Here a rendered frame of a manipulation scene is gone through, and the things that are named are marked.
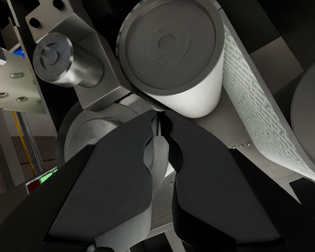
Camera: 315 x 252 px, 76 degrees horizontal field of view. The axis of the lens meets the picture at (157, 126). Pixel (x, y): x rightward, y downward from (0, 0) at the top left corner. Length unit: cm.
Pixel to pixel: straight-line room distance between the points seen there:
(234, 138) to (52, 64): 45
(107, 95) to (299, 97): 19
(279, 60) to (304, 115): 37
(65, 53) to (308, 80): 22
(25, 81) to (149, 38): 30
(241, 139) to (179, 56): 35
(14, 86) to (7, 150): 73
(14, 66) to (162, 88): 29
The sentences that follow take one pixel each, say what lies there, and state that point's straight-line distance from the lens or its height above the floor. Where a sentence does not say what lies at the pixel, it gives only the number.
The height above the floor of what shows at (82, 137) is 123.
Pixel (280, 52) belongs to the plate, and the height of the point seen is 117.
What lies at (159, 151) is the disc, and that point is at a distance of 22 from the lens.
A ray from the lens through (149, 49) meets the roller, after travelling 25.
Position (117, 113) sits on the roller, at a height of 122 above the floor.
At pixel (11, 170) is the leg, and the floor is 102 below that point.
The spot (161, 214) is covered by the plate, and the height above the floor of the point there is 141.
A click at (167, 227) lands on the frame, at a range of 61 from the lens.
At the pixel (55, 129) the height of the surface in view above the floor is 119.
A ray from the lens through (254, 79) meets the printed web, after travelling 23.
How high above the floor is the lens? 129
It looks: 10 degrees down
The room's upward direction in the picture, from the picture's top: 154 degrees clockwise
